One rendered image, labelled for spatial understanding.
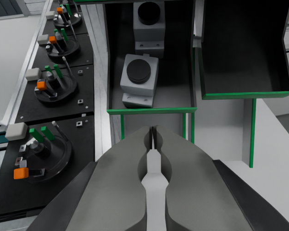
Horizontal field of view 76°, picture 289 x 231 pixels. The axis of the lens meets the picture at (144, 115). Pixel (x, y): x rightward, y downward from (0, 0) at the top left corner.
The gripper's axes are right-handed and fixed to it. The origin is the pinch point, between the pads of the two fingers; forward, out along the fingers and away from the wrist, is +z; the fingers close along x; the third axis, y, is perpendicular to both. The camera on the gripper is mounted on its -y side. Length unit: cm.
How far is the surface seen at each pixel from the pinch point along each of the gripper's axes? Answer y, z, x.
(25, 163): 18.6, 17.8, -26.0
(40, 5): -17, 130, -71
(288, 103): 54, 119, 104
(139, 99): 3.2, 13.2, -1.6
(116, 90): 3.2, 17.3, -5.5
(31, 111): 18, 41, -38
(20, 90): 15, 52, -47
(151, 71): -0.8, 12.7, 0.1
